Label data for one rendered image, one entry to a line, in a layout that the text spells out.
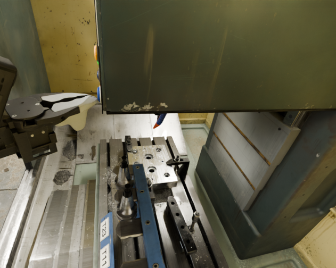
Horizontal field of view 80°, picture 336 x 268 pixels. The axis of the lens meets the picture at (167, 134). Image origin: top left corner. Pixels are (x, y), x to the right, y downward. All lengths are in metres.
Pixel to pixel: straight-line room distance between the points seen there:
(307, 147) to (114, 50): 0.71
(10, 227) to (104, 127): 0.93
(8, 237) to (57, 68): 1.17
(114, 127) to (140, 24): 1.46
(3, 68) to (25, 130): 0.09
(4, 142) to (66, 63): 1.44
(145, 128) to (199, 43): 1.44
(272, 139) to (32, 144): 0.79
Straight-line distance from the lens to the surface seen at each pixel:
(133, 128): 1.77
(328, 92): 0.67
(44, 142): 0.40
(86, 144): 1.72
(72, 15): 1.72
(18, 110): 0.39
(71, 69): 1.81
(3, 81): 0.35
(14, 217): 1.26
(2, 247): 1.19
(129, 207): 0.61
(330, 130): 0.81
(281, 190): 0.97
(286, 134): 0.85
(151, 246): 0.59
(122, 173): 0.67
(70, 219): 1.23
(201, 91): 0.44
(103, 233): 0.95
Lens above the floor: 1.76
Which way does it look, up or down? 35 degrees down
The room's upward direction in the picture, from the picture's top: 9 degrees clockwise
